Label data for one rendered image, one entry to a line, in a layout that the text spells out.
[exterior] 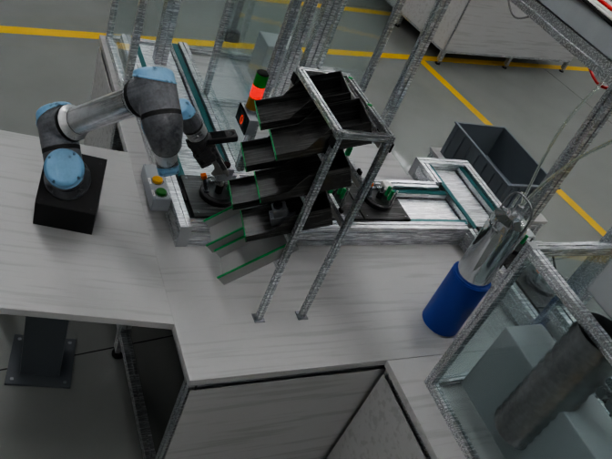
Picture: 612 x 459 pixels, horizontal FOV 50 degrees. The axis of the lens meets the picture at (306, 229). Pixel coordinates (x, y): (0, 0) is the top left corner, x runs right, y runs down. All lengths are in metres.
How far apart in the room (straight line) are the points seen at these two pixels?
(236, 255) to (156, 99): 0.63
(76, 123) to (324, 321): 1.08
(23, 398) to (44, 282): 0.87
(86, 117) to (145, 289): 0.60
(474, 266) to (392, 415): 0.61
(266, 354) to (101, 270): 0.62
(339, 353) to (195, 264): 0.61
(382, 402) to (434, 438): 0.27
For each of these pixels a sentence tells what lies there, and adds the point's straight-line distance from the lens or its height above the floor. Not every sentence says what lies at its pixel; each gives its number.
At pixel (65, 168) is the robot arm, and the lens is 2.17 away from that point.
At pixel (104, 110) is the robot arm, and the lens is 2.06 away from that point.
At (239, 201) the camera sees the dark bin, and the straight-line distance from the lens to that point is 2.21.
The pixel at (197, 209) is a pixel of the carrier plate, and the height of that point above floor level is 0.97.
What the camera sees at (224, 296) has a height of 0.86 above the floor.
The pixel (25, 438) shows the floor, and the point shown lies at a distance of 2.94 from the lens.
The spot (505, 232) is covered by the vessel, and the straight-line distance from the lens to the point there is 2.34.
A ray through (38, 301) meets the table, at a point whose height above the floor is 0.86.
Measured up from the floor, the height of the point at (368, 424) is 0.59.
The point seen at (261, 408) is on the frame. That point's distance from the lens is 2.39.
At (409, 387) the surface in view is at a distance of 2.39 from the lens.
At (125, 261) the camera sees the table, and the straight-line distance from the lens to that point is 2.38.
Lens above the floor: 2.53
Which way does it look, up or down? 37 degrees down
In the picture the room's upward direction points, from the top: 24 degrees clockwise
